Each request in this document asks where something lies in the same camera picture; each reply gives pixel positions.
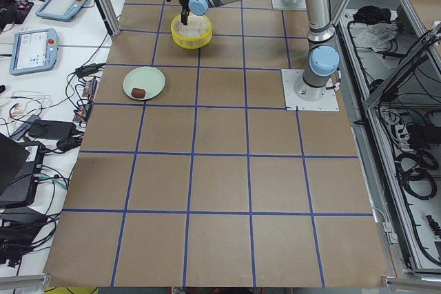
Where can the blue teach pendant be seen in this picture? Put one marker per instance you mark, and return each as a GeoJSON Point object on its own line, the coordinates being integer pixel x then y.
{"type": "Point", "coordinates": [60, 10]}
{"type": "Point", "coordinates": [34, 51]}

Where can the near blue teach pendant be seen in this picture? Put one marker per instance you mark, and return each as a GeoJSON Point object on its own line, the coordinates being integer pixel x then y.
{"type": "Point", "coordinates": [34, 51]}

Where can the far blue teach pendant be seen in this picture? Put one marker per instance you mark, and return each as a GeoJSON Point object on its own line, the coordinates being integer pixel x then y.
{"type": "Point", "coordinates": [60, 10]}

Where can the white crumpled cloth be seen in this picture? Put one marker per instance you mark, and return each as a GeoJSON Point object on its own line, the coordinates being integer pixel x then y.
{"type": "Point", "coordinates": [377, 37]}

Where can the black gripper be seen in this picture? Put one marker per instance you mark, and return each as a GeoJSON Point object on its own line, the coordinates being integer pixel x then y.
{"type": "Point", "coordinates": [182, 2]}

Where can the lower yellow steamer layer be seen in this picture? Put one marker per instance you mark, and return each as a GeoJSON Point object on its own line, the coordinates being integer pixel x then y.
{"type": "Point", "coordinates": [195, 35]}

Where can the black laptop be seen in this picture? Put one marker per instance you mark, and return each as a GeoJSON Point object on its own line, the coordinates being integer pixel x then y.
{"type": "Point", "coordinates": [20, 166]}

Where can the brown steamed bun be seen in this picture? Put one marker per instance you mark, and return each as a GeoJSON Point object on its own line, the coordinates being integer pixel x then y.
{"type": "Point", "coordinates": [138, 93]}

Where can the light green plate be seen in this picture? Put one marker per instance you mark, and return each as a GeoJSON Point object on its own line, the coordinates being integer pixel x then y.
{"type": "Point", "coordinates": [148, 78]}

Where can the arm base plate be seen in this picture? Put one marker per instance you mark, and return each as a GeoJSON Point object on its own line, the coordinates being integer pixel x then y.
{"type": "Point", "coordinates": [278, 5]}
{"type": "Point", "coordinates": [301, 97]}

